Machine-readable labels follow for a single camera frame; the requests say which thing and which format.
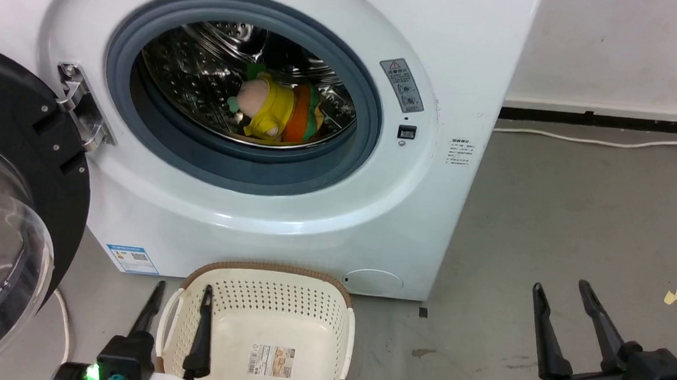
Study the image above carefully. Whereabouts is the stainless steel washer drum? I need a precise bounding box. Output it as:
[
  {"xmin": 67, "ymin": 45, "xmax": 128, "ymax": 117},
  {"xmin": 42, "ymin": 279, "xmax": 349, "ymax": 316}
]
[{"xmin": 135, "ymin": 17, "xmax": 363, "ymax": 154}]

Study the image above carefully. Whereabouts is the grey warning sticker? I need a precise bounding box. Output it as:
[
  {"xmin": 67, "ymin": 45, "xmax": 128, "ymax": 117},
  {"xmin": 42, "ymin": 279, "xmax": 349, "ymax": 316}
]
[{"xmin": 377, "ymin": 57, "xmax": 428, "ymax": 115}]

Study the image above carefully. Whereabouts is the white front-load washing machine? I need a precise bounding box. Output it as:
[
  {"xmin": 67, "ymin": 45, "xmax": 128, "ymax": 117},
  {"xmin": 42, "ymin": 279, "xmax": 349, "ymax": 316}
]
[{"xmin": 0, "ymin": 0, "xmax": 543, "ymax": 308}]

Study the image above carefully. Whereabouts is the yellow orange green plush doll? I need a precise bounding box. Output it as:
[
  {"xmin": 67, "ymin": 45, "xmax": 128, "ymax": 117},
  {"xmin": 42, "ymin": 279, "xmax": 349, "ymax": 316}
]
[{"xmin": 225, "ymin": 61, "xmax": 329, "ymax": 149}]

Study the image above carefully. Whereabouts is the blue energy label sticker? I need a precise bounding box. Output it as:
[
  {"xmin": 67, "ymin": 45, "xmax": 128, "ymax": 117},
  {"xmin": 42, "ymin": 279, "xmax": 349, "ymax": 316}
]
[{"xmin": 105, "ymin": 244, "xmax": 161, "ymax": 276}]

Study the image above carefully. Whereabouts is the long white floor cable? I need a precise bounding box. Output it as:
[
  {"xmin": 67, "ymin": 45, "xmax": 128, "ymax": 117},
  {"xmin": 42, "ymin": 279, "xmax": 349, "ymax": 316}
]
[{"xmin": 492, "ymin": 123, "xmax": 677, "ymax": 152}]

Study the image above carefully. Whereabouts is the round white filter cover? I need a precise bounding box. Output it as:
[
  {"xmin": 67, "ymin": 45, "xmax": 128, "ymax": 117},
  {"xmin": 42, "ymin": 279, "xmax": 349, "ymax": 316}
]
[{"xmin": 343, "ymin": 267, "xmax": 405, "ymax": 298}]

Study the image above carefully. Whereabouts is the cream perforated laundry basket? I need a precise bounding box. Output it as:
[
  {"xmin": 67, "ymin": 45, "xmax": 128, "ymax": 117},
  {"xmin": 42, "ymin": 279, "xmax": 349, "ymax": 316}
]
[{"xmin": 153, "ymin": 257, "xmax": 359, "ymax": 380}]

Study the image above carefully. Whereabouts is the grey rubber door gasket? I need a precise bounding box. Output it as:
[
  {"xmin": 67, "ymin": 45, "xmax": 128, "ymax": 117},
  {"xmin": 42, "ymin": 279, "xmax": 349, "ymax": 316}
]
[{"xmin": 100, "ymin": 0, "xmax": 389, "ymax": 202}]

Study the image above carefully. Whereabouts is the chrome door hinge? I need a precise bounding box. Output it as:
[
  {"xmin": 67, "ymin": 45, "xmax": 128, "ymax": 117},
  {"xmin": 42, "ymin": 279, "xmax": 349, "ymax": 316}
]
[{"xmin": 53, "ymin": 62, "xmax": 120, "ymax": 153}]

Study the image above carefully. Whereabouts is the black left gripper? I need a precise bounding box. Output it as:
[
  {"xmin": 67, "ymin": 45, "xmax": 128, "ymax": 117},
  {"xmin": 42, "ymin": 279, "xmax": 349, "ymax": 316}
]
[{"xmin": 52, "ymin": 275, "xmax": 216, "ymax": 380}]

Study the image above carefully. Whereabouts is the basket product label sticker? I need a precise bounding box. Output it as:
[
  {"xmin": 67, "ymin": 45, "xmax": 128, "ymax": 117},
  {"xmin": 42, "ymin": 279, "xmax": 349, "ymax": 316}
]
[{"xmin": 247, "ymin": 343, "xmax": 296, "ymax": 379}]

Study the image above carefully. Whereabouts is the black washer door with glass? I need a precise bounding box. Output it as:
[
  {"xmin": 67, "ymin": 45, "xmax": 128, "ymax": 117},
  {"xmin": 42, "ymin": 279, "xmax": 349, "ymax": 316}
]
[{"xmin": 0, "ymin": 45, "xmax": 99, "ymax": 380}]

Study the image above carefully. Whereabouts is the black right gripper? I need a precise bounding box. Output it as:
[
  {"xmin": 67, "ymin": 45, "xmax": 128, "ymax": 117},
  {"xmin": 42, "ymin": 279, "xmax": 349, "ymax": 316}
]
[{"xmin": 527, "ymin": 276, "xmax": 677, "ymax": 380}]

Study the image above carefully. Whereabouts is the small printed text label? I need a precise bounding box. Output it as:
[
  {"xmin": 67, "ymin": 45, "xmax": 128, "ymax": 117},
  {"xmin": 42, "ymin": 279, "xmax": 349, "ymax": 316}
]
[{"xmin": 446, "ymin": 138, "xmax": 474, "ymax": 168}]

